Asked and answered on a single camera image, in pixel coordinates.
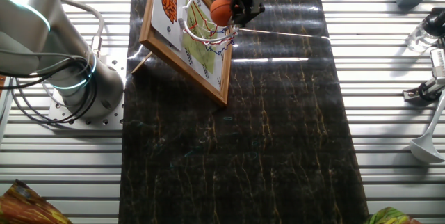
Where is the black marble pattern mat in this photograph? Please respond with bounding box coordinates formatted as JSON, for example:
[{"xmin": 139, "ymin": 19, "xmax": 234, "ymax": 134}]
[{"xmin": 118, "ymin": 0, "xmax": 369, "ymax": 224}]

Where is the wooden framed basketball backboard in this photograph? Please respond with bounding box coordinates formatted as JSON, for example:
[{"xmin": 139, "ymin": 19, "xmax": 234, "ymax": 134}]
[{"xmin": 131, "ymin": 0, "xmax": 234, "ymax": 108}]

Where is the thick grey robot cable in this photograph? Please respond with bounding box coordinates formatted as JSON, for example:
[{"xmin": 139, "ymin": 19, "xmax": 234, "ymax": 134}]
[{"xmin": 59, "ymin": 0, "xmax": 106, "ymax": 60}]

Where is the clear bottle black cap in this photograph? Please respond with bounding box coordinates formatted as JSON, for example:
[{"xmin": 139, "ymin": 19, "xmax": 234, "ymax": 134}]
[{"xmin": 405, "ymin": 7, "xmax": 445, "ymax": 54}]

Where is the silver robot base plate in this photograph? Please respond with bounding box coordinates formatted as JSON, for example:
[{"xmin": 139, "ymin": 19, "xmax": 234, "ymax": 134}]
[{"xmin": 47, "ymin": 48, "xmax": 128, "ymax": 130}]

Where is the small orange basketball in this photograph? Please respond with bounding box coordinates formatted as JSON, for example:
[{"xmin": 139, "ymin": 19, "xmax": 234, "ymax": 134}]
[{"xmin": 209, "ymin": 0, "xmax": 234, "ymax": 27}]

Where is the white mini basketball hoop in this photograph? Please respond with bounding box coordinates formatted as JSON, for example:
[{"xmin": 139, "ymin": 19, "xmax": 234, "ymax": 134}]
[{"xmin": 150, "ymin": 0, "xmax": 241, "ymax": 57}]

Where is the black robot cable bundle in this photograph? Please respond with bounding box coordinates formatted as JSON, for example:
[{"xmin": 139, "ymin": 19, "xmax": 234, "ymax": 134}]
[{"xmin": 0, "ymin": 48, "xmax": 99, "ymax": 126}]

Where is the colourful leaf print cloth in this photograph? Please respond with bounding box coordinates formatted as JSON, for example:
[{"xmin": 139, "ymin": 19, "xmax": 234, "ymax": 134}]
[
  {"xmin": 0, "ymin": 179, "xmax": 74, "ymax": 224},
  {"xmin": 364, "ymin": 206, "xmax": 423, "ymax": 224}
]

